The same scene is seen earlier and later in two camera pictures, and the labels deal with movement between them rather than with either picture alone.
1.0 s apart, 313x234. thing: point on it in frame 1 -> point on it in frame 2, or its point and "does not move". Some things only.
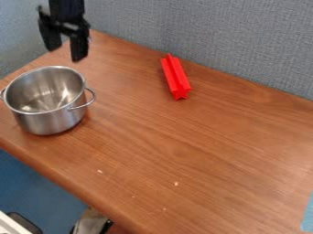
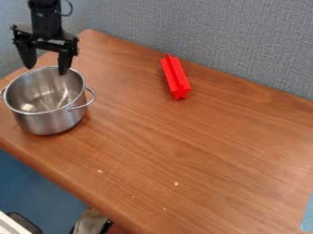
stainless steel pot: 42,95 does not move
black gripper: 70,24 -> 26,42
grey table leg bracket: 90,226 does not move
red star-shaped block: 176,78 does not move
